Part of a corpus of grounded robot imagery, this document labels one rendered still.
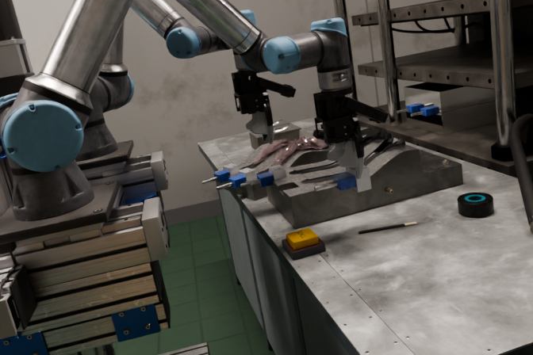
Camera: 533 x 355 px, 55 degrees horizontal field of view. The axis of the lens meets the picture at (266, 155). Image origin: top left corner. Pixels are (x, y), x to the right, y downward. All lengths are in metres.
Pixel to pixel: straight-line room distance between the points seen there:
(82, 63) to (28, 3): 2.75
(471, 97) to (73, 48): 1.62
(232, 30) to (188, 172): 2.74
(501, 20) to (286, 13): 2.32
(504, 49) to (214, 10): 0.92
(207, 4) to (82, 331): 0.73
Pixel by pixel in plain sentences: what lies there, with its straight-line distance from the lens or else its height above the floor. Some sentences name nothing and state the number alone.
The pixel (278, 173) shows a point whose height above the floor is 0.91.
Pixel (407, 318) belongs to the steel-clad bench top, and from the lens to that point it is 0.93.
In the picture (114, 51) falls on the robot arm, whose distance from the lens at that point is 1.59.
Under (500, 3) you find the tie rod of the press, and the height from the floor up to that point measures 1.26.
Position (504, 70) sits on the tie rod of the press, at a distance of 1.70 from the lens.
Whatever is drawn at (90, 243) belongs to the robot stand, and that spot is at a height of 0.97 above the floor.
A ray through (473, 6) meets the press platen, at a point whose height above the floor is 1.26.
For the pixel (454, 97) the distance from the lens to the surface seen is 2.12.
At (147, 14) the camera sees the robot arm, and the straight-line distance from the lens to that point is 1.34.
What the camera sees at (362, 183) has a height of 0.92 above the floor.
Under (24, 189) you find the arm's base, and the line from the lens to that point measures 1.04.
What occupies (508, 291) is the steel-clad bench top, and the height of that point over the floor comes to 0.80.
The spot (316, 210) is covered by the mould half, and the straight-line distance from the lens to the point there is 1.32.
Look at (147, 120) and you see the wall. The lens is 3.74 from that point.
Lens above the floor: 1.31
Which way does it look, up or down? 14 degrees down
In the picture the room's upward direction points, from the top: 10 degrees counter-clockwise
